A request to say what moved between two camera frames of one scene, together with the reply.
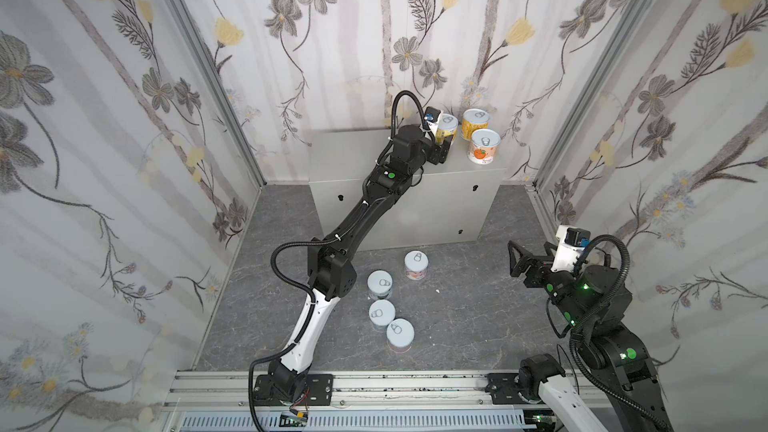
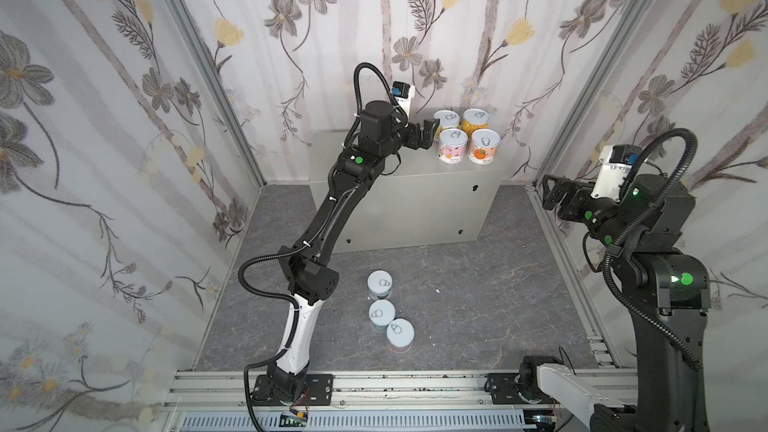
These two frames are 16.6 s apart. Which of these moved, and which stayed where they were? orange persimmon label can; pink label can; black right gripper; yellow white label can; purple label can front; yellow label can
Moved: black right gripper; pink label can
Stayed: purple label can front; orange persimmon label can; yellow white label can; yellow label can
